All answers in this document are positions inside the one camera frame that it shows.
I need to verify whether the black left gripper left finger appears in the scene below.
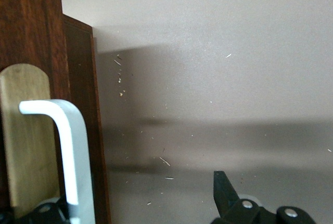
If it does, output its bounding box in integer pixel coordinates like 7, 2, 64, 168
0, 193, 81, 224

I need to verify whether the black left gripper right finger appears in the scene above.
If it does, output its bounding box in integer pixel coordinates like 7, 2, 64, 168
210, 170, 317, 224

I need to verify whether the dark brown wooden cabinet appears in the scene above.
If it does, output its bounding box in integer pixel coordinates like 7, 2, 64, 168
61, 14, 113, 224

